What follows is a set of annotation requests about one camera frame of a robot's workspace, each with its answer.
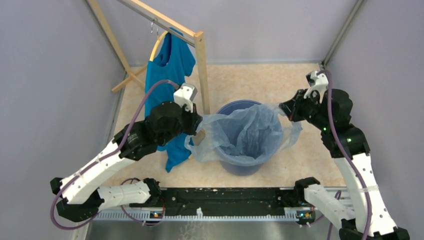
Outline blue t-shirt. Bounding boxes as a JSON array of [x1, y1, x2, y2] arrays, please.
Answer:
[[144, 33, 196, 173]]

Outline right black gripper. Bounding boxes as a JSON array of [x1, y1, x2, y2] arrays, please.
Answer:
[[278, 88, 330, 131]]

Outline blue plastic trash bin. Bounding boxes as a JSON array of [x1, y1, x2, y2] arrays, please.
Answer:
[[214, 100, 284, 176]]

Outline light blue trash bag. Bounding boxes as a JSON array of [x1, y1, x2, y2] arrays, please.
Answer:
[[184, 103, 302, 167]]

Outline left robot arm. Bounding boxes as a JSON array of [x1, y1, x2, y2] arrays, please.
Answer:
[[50, 101, 202, 223]]

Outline wooden clothes rack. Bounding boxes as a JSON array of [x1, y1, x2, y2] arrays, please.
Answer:
[[87, 0, 210, 114]]

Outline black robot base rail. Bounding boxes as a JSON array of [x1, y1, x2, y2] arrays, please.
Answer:
[[130, 187, 316, 219]]

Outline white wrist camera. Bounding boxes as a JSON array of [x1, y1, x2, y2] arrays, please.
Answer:
[[173, 83, 198, 113], [303, 70, 329, 99]]

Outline yellow clothes hanger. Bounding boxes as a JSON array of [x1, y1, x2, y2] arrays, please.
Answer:
[[149, 30, 169, 62]]

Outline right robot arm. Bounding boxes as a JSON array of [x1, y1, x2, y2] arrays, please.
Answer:
[[279, 89, 410, 240]]

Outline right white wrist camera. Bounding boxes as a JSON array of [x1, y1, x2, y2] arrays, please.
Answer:
[[303, 70, 329, 99]]

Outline metal hook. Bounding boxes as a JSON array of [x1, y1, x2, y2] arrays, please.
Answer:
[[150, 17, 159, 37]]

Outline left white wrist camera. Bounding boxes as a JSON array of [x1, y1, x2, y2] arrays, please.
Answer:
[[173, 83, 198, 113]]

